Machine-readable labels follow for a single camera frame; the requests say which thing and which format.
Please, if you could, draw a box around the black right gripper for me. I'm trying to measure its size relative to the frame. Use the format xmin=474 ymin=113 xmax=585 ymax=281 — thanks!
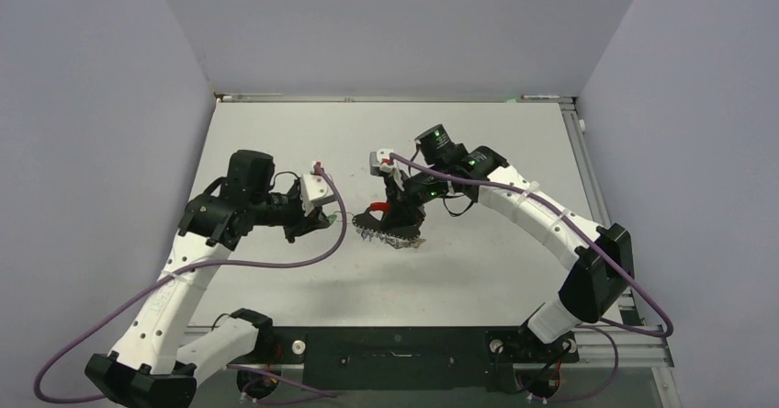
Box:
xmin=381 ymin=162 xmax=449 ymax=230

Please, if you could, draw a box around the metal key holder red handle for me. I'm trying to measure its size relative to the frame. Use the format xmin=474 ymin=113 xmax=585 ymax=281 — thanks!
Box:
xmin=352 ymin=201 xmax=426 ymax=250

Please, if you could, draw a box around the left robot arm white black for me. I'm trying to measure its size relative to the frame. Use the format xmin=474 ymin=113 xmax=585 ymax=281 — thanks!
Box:
xmin=85 ymin=150 xmax=336 ymax=407

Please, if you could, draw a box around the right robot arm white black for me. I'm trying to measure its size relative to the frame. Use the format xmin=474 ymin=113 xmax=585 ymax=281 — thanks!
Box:
xmin=354 ymin=125 xmax=635 ymax=360

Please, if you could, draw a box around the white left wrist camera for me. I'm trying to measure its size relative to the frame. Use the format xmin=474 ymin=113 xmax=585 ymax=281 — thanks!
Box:
xmin=300 ymin=174 xmax=335 ymax=215

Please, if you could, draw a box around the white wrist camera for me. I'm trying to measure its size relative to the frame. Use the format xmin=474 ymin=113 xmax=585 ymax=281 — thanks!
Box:
xmin=300 ymin=174 xmax=335 ymax=215
xmin=368 ymin=148 xmax=402 ymax=186

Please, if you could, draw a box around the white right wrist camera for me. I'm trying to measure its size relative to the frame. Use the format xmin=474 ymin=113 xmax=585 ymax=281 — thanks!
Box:
xmin=368 ymin=148 xmax=402 ymax=186

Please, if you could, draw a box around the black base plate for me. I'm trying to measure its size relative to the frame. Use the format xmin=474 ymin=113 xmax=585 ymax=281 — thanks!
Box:
xmin=236 ymin=326 xmax=580 ymax=391

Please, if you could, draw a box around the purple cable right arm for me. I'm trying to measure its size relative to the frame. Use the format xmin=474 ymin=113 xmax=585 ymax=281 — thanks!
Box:
xmin=389 ymin=152 xmax=675 ymax=405

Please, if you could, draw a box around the aluminium frame rail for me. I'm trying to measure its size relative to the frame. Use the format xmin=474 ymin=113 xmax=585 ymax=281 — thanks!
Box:
xmin=115 ymin=95 xmax=683 ymax=408

